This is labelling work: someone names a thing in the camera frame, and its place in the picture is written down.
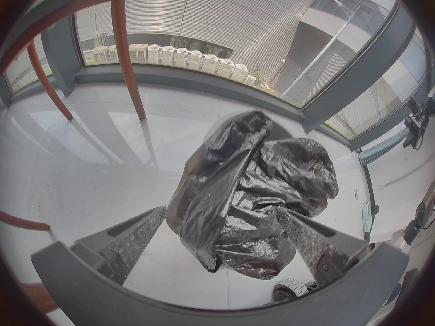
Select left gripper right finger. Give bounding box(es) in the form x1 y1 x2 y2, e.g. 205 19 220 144
275 205 370 287

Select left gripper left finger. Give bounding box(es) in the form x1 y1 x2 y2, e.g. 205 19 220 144
70 206 168 284

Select black plastic bag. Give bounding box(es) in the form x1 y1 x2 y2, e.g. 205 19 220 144
165 110 340 280

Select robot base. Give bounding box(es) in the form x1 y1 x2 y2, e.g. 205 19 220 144
263 276 319 307

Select white trash bin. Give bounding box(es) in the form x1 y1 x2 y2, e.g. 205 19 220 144
204 109 297 142

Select window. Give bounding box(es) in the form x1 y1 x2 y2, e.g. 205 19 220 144
0 0 433 142

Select white cushioned wooden chair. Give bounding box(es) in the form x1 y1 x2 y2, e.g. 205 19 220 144
0 0 147 315

